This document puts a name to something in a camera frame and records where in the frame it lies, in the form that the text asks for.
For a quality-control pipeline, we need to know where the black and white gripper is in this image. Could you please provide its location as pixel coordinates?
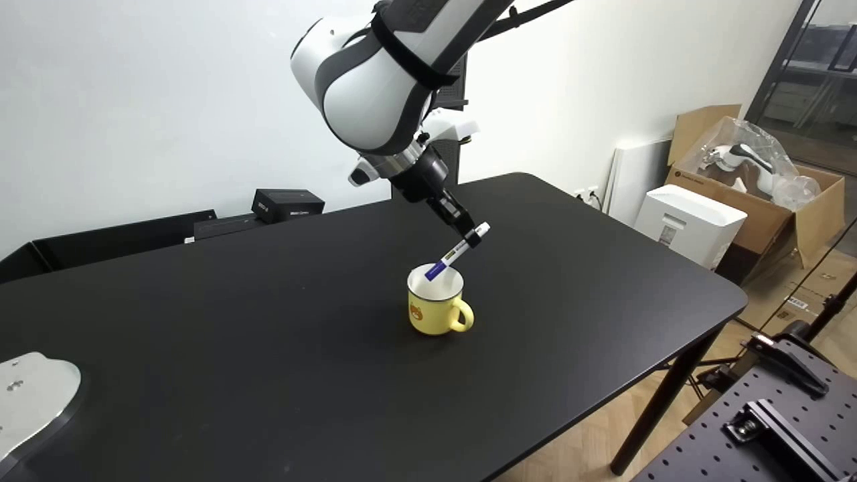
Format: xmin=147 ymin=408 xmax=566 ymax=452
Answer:
xmin=349 ymin=110 xmax=478 ymax=237

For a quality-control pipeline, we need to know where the white marker with blue cap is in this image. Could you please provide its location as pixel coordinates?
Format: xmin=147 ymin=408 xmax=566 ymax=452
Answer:
xmin=425 ymin=223 xmax=490 ymax=282

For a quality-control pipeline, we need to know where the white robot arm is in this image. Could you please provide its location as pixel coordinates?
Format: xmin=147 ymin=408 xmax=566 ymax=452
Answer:
xmin=289 ymin=0 xmax=570 ymax=237

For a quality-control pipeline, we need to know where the yellow mug with white rim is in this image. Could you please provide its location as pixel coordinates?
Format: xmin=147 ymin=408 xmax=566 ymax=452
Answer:
xmin=407 ymin=262 xmax=478 ymax=339

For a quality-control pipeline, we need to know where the small black box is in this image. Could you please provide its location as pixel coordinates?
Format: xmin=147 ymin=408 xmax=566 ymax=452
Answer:
xmin=253 ymin=187 xmax=325 ymax=226

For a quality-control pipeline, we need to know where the white box device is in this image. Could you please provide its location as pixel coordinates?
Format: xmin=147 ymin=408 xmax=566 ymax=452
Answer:
xmin=634 ymin=185 xmax=747 ymax=268

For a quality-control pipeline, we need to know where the cardboard box with plastic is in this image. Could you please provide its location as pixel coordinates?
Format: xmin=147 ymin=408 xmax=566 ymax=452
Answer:
xmin=666 ymin=104 xmax=845 ymax=272

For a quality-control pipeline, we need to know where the black table leg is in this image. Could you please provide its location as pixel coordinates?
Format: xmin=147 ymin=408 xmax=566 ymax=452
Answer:
xmin=607 ymin=331 xmax=717 ymax=478

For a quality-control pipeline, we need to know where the white round robot base plate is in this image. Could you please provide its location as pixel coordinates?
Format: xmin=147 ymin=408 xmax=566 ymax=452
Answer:
xmin=0 ymin=351 xmax=83 ymax=466

